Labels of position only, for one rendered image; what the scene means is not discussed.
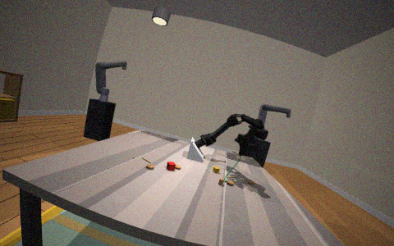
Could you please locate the red block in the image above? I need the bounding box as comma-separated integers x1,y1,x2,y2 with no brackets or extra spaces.
167,162,176,171

